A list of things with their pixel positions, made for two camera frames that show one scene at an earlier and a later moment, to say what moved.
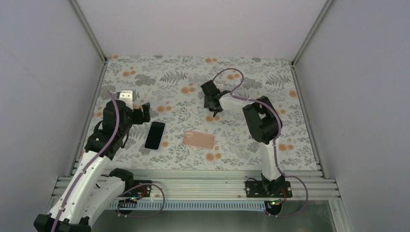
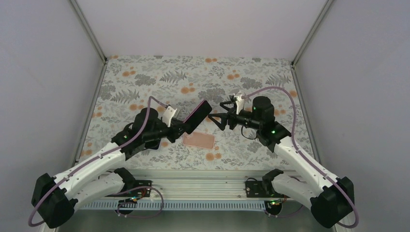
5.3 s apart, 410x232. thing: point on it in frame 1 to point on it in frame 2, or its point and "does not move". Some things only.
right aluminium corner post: (311, 33) does not move
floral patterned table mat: (183, 134) does not move
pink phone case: (198, 139) does not move
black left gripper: (139, 119) to (174, 128)
